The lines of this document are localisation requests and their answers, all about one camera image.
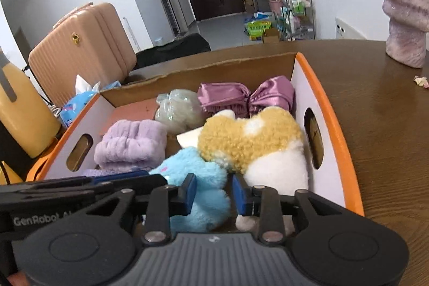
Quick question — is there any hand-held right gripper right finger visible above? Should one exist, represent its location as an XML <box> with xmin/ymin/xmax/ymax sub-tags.
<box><xmin>232</xmin><ymin>174</ymin><xmax>344</xmax><ymax>245</ymax></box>

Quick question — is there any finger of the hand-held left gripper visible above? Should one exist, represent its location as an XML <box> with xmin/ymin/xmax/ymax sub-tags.
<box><xmin>0</xmin><ymin>183</ymin><xmax>115</xmax><ymax>206</ymax></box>
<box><xmin>0</xmin><ymin>170</ymin><xmax>168</xmax><ymax>194</ymax></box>

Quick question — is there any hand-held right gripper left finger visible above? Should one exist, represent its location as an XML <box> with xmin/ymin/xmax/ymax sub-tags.
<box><xmin>86</xmin><ymin>173</ymin><xmax>198</xmax><ymax>246</ymax></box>

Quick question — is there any blue plush toy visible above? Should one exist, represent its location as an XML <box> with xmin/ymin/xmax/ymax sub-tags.
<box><xmin>149</xmin><ymin>146</ymin><xmax>232</xmax><ymax>233</ymax></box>

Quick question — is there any clear plastic bundle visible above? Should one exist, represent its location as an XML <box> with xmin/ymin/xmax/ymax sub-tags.
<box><xmin>154</xmin><ymin>88</ymin><xmax>206</xmax><ymax>136</ymax></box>

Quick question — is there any orange-edged cardboard box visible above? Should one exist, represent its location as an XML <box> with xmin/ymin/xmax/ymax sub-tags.
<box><xmin>26</xmin><ymin>51</ymin><xmax>366</xmax><ymax>217</ymax></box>

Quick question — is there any lavender fluffy towel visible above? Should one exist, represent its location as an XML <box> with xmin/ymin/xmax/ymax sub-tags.
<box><xmin>82</xmin><ymin>120</ymin><xmax>168</xmax><ymax>177</ymax></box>

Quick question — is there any orange bag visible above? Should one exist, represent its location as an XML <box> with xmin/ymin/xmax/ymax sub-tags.
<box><xmin>0</xmin><ymin>159</ymin><xmax>25</xmax><ymax>187</ymax></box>

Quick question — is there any yellow and white plush toy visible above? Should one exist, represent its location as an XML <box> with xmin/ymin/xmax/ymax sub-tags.
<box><xmin>197</xmin><ymin>106</ymin><xmax>310</xmax><ymax>231</ymax></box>

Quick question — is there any white card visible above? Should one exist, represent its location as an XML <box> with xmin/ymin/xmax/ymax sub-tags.
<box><xmin>176</xmin><ymin>126</ymin><xmax>204</xmax><ymax>148</ymax></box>

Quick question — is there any blue tissue pack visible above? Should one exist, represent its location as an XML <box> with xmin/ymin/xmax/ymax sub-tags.
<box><xmin>60</xmin><ymin>74</ymin><xmax>122</xmax><ymax>129</ymax></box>

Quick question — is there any yellow bottle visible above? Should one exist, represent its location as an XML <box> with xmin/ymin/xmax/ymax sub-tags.
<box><xmin>0</xmin><ymin>47</ymin><xmax>63</xmax><ymax>159</ymax></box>

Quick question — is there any purple satin cloth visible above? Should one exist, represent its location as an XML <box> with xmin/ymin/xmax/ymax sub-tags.
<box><xmin>197</xmin><ymin>75</ymin><xmax>296</xmax><ymax>121</ymax></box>

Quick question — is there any pink suitcase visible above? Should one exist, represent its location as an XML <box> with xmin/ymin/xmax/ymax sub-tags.
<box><xmin>28</xmin><ymin>2</ymin><xmax>137</xmax><ymax>108</ymax></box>

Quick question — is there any small cardboard box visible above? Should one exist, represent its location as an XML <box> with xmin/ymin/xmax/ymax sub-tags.
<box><xmin>261</xmin><ymin>27</ymin><xmax>281</xmax><ymax>44</ymax></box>

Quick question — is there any green packet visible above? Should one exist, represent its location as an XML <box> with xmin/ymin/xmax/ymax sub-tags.
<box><xmin>246</xmin><ymin>20</ymin><xmax>273</xmax><ymax>40</ymax></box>

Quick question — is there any metal storage cart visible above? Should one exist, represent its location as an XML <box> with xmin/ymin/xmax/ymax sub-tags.
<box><xmin>279</xmin><ymin>0</ymin><xmax>316</xmax><ymax>41</ymax></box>

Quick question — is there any pale purple ribbed vase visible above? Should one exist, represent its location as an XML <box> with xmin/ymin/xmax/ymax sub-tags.
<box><xmin>381</xmin><ymin>0</ymin><xmax>429</xmax><ymax>69</ymax></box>

